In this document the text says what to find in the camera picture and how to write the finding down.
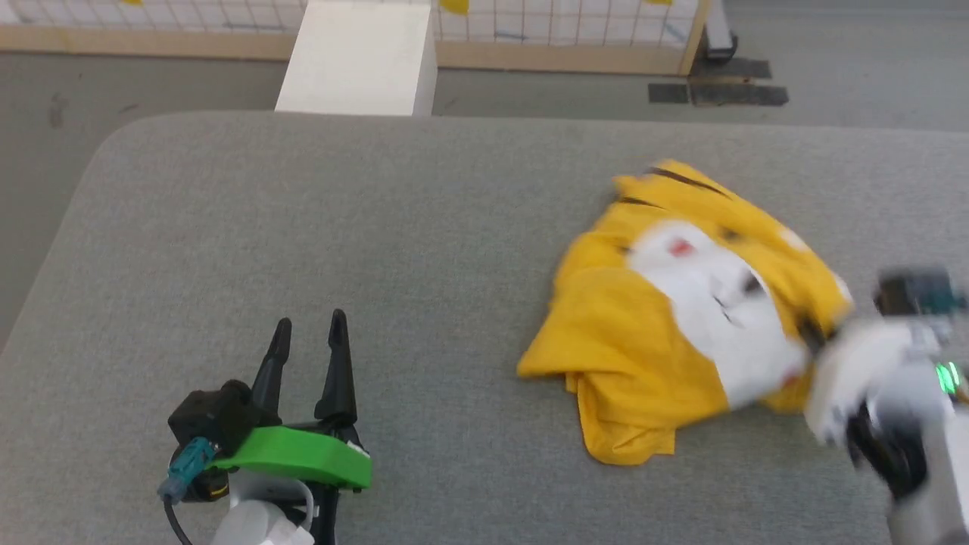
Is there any wire grid fence wooden frame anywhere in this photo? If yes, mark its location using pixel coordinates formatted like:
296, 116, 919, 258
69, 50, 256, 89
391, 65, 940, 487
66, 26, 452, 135
0, 0, 714, 77

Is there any yellow and white tiger garment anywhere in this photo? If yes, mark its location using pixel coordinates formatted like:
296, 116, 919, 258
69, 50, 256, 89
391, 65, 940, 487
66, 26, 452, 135
516, 159, 855, 466

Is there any black cable with teal plug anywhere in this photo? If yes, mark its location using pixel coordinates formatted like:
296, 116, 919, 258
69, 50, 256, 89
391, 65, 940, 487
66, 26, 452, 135
157, 437, 220, 545

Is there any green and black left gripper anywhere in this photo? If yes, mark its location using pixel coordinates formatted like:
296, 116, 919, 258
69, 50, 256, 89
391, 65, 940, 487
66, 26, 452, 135
206, 309, 373, 545

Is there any long black floor tape patch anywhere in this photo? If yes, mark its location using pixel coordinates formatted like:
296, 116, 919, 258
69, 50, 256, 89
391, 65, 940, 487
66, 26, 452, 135
689, 82, 790, 107

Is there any white rectangular box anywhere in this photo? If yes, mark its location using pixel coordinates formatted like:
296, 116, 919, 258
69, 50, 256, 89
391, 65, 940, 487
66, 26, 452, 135
274, 0, 439, 118

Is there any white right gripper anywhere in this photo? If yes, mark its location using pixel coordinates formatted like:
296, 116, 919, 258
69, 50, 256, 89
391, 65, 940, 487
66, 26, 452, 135
795, 316, 921, 449

